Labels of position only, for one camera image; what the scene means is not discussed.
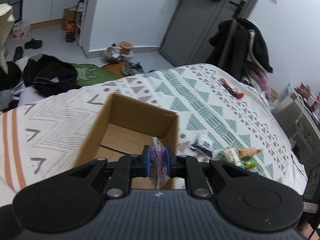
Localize white desk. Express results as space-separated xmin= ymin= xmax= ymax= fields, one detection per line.
xmin=272 ymin=84 xmax=319 ymax=173

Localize grey door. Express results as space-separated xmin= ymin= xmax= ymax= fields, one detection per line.
xmin=159 ymin=0 xmax=257 ymax=67

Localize grey sneakers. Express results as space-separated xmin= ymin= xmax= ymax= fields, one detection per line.
xmin=121 ymin=61 xmax=144 ymax=76

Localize black clothes pile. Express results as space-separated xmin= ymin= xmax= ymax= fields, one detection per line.
xmin=22 ymin=54 xmax=81 ymax=96

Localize white clear snack packet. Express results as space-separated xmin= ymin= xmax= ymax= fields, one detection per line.
xmin=213 ymin=147 xmax=244 ymax=168

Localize brown lidded pot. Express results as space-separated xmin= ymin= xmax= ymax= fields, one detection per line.
xmin=119 ymin=41 xmax=133 ymax=55

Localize red black key bunch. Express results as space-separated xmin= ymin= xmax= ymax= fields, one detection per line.
xmin=220 ymin=78 xmax=244 ymax=100

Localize dark snack bar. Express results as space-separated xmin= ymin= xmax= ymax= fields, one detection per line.
xmin=190 ymin=133 xmax=214 ymax=158

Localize green snack packet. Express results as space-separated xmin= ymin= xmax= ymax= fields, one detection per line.
xmin=242 ymin=159 xmax=258 ymax=170

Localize pink clothing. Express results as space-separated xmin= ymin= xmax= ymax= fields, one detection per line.
xmin=249 ymin=68 xmax=272 ymax=99

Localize green floor mat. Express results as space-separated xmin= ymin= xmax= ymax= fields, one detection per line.
xmin=72 ymin=63 xmax=117 ymax=87

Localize patterned white green bedspread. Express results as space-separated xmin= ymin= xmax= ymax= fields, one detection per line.
xmin=1 ymin=64 xmax=308 ymax=205

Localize black slipper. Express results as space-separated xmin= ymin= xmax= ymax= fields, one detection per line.
xmin=24 ymin=38 xmax=43 ymax=49

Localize purple snack packet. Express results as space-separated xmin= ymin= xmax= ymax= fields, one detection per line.
xmin=149 ymin=137 xmax=169 ymax=189

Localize black jacket on chair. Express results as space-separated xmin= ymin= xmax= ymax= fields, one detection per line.
xmin=206 ymin=18 xmax=273 ymax=81

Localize brown paper bag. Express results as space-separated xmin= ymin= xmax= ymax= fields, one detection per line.
xmin=61 ymin=7 xmax=76 ymax=31

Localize water bottle pack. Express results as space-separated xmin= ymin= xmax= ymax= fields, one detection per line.
xmin=12 ymin=21 xmax=31 ymax=39

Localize dark soy sauce bottle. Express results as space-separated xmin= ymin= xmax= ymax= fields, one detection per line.
xmin=66 ymin=18 xmax=76 ymax=43

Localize brown cardboard box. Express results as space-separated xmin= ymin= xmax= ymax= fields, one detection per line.
xmin=74 ymin=93 xmax=180 ymax=190

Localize orange cracker packet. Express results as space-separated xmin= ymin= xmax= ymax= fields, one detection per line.
xmin=238 ymin=148 xmax=260 ymax=158

